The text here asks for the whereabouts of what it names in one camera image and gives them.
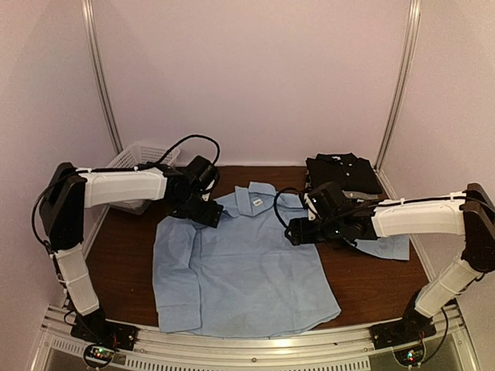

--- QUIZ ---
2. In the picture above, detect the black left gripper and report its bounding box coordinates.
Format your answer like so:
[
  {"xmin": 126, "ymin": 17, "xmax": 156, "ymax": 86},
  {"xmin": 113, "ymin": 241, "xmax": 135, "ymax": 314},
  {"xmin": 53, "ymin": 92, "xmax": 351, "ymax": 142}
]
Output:
[{"xmin": 174, "ymin": 192, "xmax": 223, "ymax": 229}]

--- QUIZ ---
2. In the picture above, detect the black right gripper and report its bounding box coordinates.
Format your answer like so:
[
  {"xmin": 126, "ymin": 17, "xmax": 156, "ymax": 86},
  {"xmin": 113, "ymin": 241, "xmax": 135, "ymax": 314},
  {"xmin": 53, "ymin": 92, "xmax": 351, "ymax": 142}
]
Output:
[{"xmin": 285, "ymin": 216, "xmax": 343, "ymax": 246}]

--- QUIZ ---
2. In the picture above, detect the light blue long sleeve shirt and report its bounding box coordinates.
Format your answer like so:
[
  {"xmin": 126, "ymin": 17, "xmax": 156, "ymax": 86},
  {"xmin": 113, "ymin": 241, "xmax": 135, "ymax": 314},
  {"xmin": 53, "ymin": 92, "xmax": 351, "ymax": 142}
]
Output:
[{"xmin": 152, "ymin": 181, "xmax": 411, "ymax": 338}]

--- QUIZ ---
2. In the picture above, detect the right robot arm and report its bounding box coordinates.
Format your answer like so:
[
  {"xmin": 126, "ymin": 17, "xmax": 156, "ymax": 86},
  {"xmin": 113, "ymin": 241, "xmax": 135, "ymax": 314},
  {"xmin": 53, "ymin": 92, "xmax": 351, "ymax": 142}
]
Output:
[{"xmin": 282, "ymin": 182, "xmax": 494, "ymax": 342}]

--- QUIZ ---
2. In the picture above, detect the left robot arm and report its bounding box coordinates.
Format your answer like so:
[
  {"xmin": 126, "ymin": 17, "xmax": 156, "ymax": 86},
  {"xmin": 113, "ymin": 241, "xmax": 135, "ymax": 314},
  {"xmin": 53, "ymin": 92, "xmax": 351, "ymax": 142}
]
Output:
[{"xmin": 32, "ymin": 156, "xmax": 223, "ymax": 343}]

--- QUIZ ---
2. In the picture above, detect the grey patterned folded shirt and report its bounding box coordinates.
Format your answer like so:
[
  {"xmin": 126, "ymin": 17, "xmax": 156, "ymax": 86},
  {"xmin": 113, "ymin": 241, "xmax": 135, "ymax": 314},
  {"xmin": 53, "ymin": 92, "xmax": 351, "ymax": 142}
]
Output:
[{"xmin": 305, "ymin": 173, "xmax": 381, "ymax": 202}]

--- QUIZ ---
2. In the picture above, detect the black folded polo shirt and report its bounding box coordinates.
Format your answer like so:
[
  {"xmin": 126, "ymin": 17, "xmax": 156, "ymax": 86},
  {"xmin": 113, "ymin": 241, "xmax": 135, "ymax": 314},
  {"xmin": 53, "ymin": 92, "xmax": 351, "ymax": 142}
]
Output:
[{"xmin": 306, "ymin": 153, "xmax": 383, "ymax": 195}]

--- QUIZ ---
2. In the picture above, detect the white plastic mesh basket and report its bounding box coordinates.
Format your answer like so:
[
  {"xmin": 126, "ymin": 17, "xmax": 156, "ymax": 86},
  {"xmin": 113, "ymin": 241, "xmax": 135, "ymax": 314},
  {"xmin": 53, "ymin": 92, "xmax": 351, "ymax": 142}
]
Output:
[{"xmin": 104, "ymin": 140, "xmax": 182, "ymax": 216}]

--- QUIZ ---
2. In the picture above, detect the right black camera cable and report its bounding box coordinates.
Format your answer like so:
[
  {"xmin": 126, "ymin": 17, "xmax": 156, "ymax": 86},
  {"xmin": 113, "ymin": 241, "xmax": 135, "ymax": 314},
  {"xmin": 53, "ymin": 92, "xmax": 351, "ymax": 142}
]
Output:
[{"xmin": 272, "ymin": 186, "xmax": 310, "ymax": 233}]

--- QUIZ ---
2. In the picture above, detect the black camera cable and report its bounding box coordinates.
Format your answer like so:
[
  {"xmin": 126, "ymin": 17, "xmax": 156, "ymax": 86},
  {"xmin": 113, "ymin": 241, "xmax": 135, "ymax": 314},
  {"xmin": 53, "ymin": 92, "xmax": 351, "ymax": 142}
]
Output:
[
  {"xmin": 272, "ymin": 186, "xmax": 310, "ymax": 233},
  {"xmin": 154, "ymin": 133, "xmax": 221, "ymax": 171}
]

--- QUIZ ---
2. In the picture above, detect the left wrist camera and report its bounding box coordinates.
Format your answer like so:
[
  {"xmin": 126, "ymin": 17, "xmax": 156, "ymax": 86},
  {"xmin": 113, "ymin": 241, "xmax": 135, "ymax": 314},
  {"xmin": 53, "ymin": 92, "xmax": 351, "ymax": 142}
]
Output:
[{"xmin": 186, "ymin": 155, "xmax": 220, "ymax": 195}]

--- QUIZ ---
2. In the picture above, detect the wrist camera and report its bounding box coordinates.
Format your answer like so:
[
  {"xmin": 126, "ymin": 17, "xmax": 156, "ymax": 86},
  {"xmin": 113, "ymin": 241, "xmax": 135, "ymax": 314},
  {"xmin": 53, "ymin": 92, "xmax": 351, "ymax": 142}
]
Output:
[
  {"xmin": 186, "ymin": 155, "xmax": 220, "ymax": 195},
  {"xmin": 303, "ymin": 182, "xmax": 347, "ymax": 220}
]

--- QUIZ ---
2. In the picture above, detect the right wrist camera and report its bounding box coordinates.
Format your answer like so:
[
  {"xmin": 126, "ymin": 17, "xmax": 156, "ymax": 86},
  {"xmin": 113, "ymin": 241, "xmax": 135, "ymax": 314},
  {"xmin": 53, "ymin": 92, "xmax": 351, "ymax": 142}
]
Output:
[{"xmin": 303, "ymin": 182, "xmax": 347, "ymax": 220}]

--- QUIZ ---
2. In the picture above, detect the left black camera cable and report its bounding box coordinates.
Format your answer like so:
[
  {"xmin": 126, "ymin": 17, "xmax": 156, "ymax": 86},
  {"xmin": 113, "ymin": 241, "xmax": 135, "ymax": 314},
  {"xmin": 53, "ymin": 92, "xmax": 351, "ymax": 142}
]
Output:
[{"xmin": 154, "ymin": 133, "xmax": 221, "ymax": 171}]

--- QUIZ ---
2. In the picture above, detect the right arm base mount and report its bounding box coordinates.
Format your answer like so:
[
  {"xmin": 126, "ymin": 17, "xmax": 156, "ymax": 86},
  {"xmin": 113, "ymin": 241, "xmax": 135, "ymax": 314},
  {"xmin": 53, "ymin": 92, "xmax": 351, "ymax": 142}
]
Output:
[{"xmin": 370, "ymin": 318, "xmax": 437, "ymax": 368}]

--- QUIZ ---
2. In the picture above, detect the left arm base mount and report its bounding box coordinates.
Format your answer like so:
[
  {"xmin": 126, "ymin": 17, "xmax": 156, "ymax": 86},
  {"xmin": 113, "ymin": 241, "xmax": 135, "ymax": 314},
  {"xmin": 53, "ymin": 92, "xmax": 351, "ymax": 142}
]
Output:
[{"xmin": 70, "ymin": 321, "xmax": 138, "ymax": 369}]

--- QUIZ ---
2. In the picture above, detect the front aluminium rail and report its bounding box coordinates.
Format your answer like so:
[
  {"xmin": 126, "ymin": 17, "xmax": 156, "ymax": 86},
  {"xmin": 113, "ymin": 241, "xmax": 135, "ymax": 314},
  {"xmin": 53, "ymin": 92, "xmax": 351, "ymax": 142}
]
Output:
[{"xmin": 28, "ymin": 305, "xmax": 480, "ymax": 370}]

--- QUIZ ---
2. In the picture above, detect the left aluminium frame post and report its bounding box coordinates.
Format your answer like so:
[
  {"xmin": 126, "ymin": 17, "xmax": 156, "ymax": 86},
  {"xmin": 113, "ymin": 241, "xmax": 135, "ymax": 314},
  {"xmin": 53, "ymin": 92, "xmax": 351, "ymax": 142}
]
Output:
[{"xmin": 81, "ymin": 0, "xmax": 124, "ymax": 154}]

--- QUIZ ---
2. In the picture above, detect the aluminium frame post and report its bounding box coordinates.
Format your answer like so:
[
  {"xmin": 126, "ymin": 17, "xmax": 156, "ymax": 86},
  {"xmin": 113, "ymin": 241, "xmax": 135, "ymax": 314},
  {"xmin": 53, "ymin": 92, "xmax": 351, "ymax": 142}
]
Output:
[
  {"xmin": 81, "ymin": 0, "xmax": 124, "ymax": 154},
  {"xmin": 374, "ymin": 0, "xmax": 422, "ymax": 172}
]

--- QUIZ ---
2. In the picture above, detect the right aluminium frame post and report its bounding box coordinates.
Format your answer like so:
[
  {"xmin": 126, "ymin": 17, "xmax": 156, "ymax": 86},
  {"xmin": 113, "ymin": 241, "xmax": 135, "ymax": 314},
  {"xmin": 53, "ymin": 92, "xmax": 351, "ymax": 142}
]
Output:
[{"xmin": 374, "ymin": 0, "xmax": 422, "ymax": 172}]

